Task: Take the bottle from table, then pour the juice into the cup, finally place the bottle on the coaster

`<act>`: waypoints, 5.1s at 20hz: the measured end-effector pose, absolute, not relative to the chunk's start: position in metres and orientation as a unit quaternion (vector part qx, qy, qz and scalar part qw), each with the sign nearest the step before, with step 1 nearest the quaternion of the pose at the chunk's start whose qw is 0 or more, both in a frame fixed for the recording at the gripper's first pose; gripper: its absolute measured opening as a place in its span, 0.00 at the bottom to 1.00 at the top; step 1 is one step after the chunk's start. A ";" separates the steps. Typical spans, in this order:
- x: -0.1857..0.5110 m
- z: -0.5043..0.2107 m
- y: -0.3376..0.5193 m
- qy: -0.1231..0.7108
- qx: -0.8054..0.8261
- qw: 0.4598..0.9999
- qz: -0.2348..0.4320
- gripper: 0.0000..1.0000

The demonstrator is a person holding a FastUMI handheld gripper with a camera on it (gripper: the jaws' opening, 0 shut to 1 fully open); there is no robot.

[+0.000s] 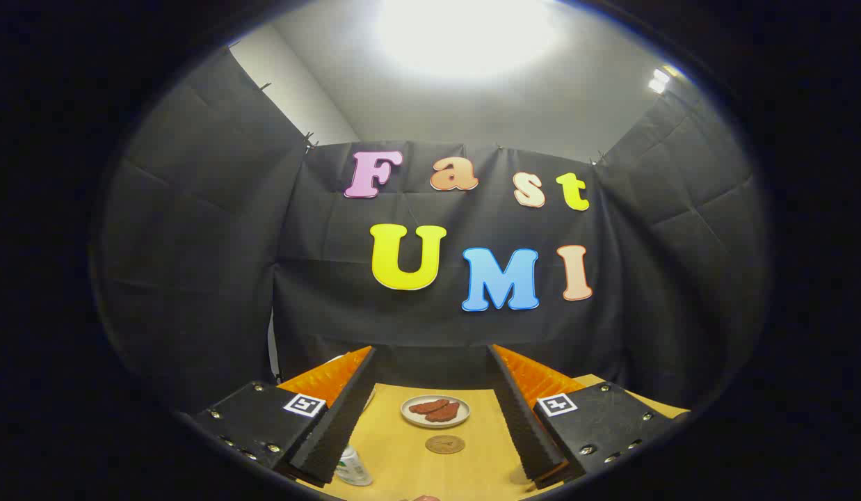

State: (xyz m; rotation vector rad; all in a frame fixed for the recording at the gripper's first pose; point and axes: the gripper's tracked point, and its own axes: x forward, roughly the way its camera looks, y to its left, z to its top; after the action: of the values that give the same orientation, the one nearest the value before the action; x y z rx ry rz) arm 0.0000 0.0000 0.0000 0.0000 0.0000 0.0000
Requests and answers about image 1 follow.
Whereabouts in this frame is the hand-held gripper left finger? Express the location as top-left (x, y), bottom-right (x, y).
top-left (194, 346), bottom-right (377, 488)

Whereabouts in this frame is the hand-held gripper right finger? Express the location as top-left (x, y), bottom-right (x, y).
top-left (488, 344), bottom-right (690, 490)

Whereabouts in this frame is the white green-label juice bottle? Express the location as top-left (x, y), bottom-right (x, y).
top-left (335, 445), bottom-right (373, 486)

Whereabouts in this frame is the wooden table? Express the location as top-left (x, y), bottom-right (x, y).
top-left (295, 374), bottom-right (689, 501)

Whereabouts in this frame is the white round plate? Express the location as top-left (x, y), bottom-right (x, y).
top-left (401, 395), bottom-right (471, 429)

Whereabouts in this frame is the bright ceiling light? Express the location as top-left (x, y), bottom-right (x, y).
top-left (375, 0), bottom-right (563, 81)

